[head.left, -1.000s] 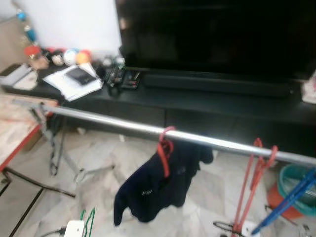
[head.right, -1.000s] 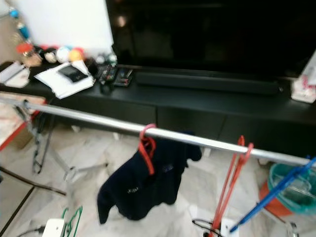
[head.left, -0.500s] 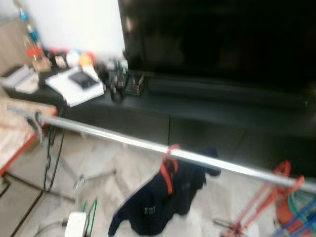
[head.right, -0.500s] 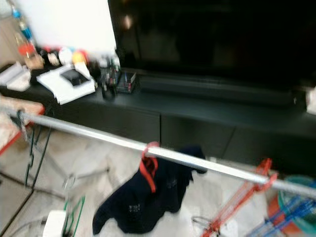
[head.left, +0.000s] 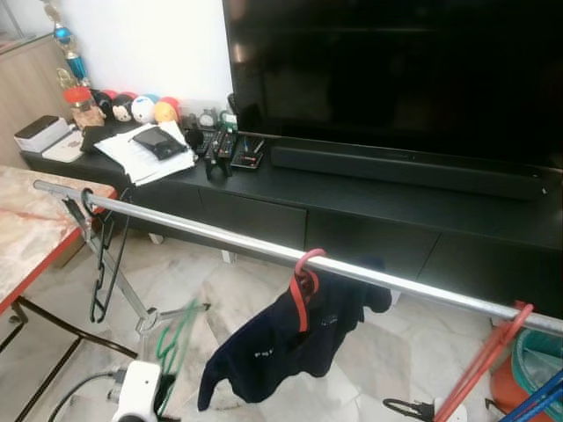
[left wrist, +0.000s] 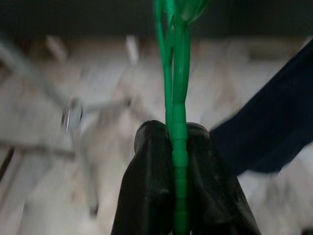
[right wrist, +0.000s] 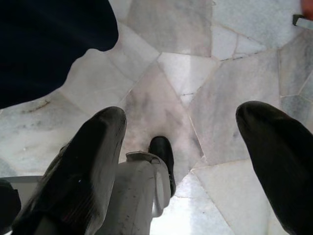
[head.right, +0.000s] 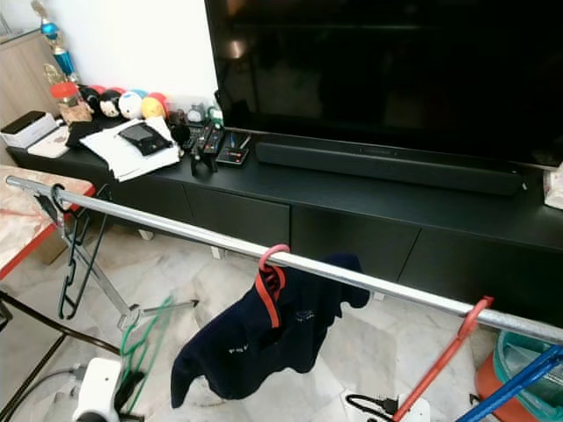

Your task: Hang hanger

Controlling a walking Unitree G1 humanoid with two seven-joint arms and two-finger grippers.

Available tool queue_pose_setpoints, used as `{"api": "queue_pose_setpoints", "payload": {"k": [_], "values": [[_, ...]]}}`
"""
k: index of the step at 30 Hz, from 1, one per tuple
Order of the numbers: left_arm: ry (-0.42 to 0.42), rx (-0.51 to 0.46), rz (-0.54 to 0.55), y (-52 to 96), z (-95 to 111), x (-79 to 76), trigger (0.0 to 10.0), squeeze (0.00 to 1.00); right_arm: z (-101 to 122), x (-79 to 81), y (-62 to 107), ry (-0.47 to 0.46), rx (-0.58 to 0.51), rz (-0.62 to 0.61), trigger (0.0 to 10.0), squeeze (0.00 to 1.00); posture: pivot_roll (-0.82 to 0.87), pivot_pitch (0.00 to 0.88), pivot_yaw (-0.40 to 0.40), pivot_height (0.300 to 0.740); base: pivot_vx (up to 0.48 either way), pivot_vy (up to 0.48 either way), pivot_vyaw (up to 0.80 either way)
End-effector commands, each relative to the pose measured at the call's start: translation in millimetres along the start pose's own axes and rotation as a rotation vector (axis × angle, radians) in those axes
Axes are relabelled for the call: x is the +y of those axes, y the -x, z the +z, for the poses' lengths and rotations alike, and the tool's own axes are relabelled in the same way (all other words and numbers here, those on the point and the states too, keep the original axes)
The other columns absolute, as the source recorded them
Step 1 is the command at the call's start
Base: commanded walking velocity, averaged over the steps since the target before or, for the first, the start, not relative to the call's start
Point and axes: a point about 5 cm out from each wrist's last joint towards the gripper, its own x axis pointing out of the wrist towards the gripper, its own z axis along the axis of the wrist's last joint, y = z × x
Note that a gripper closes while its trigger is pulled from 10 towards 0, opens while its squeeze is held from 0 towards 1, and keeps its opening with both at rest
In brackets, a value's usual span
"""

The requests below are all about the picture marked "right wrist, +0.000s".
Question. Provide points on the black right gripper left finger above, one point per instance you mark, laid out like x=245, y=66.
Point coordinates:
x=78, y=176

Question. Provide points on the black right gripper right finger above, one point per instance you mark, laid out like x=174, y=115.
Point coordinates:
x=281, y=159

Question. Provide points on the navy blue shirt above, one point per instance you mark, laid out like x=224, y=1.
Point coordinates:
x=49, y=49

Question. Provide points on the silver metal clothes rack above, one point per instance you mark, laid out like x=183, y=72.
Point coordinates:
x=303, y=22

